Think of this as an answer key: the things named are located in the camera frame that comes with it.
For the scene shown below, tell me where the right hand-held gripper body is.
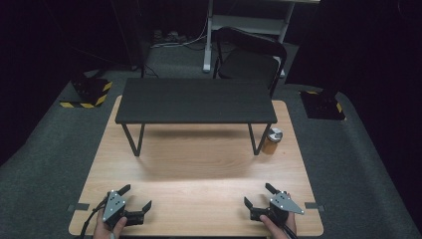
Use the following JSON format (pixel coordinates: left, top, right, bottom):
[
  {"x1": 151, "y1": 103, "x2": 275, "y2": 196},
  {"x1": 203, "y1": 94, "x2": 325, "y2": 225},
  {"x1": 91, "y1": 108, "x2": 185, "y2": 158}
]
[{"x1": 249, "y1": 190, "x2": 306, "y2": 227}]

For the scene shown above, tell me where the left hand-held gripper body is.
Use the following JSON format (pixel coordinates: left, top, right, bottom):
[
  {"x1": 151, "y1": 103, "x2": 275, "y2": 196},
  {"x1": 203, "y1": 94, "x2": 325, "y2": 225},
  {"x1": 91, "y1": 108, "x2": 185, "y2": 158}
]
[{"x1": 102, "y1": 189, "x2": 146, "y2": 230}]

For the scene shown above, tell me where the person's left hand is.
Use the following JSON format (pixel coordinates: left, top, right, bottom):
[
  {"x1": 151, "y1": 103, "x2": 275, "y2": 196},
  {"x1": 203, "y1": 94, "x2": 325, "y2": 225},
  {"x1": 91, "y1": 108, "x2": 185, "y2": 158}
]
[{"x1": 93, "y1": 208, "x2": 128, "y2": 239}]

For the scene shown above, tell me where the person's right hand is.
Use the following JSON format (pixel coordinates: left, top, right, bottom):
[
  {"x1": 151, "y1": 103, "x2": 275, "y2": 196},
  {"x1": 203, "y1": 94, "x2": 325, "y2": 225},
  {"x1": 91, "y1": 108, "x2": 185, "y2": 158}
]
[{"x1": 259, "y1": 211, "x2": 298, "y2": 239}]

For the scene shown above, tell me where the grey tape strip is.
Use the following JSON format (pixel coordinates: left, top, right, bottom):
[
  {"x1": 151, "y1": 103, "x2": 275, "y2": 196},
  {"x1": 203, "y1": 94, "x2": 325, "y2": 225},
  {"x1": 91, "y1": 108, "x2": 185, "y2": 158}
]
[
  {"x1": 67, "y1": 202, "x2": 91, "y2": 212},
  {"x1": 304, "y1": 201, "x2": 326, "y2": 212}
]

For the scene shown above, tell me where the black yellow striped stand base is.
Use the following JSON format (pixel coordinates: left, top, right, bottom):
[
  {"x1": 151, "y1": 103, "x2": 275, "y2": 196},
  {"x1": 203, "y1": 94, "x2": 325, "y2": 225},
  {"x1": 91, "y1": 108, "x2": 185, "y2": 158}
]
[
  {"x1": 299, "y1": 89, "x2": 347, "y2": 121},
  {"x1": 59, "y1": 77, "x2": 113, "y2": 110}
]

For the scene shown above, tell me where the black raised shelf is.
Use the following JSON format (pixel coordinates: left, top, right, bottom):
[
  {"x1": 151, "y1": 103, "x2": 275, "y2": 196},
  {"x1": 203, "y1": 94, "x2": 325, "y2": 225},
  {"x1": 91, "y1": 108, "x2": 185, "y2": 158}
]
[{"x1": 114, "y1": 78, "x2": 279, "y2": 157}]

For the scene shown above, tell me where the black chair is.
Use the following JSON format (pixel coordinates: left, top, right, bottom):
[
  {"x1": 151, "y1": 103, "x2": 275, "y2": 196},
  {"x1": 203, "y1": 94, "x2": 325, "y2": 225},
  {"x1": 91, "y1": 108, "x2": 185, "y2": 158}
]
[{"x1": 212, "y1": 26, "x2": 288, "y2": 98}]

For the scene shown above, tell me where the dark power strip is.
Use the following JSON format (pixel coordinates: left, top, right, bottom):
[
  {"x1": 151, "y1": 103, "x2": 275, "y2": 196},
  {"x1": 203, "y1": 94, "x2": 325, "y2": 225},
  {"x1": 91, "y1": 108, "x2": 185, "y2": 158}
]
[{"x1": 152, "y1": 29, "x2": 182, "y2": 43}]

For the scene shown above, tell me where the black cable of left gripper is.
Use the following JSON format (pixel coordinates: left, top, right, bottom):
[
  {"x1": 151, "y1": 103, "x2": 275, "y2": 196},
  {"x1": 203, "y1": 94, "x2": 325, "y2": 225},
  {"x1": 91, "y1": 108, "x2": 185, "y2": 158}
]
[{"x1": 79, "y1": 198, "x2": 109, "y2": 239}]

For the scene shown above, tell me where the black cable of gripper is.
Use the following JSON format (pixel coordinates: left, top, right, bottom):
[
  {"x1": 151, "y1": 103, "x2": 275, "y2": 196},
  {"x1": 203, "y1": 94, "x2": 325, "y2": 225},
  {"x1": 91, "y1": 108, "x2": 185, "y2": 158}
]
[
  {"x1": 79, "y1": 198, "x2": 109, "y2": 239},
  {"x1": 283, "y1": 224, "x2": 299, "y2": 239}
]

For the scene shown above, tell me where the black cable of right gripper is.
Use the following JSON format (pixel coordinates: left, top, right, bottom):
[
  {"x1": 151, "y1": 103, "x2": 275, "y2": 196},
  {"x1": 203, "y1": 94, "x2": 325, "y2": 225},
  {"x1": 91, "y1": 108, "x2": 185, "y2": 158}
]
[{"x1": 283, "y1": 224, "x2": 299, "y2": 239}]

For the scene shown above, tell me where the white floor cable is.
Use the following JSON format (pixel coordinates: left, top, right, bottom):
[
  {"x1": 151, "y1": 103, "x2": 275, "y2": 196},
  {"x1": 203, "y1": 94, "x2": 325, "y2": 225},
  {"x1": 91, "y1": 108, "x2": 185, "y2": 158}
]
[{"x1": 150, "y1": 18, "x2": 209, "y2": 50}]

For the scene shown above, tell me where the white desk frame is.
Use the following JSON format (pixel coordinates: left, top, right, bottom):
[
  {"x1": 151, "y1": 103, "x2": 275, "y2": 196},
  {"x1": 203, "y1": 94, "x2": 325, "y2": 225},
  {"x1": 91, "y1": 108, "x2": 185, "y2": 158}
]
[{"x1": 202, "y1": 0, "x2": 321, "y2": 79}]

